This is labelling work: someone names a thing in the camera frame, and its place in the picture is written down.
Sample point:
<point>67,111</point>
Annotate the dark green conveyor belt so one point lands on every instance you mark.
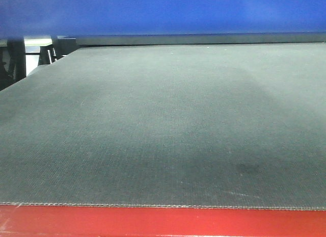
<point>238,126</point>

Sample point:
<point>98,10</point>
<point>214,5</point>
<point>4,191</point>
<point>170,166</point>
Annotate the red conveyor edge frame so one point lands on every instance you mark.
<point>119,221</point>

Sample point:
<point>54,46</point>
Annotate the blue plastic bin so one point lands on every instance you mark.
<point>159,17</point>

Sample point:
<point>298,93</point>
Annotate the black conveyor side frame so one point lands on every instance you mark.
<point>67,44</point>

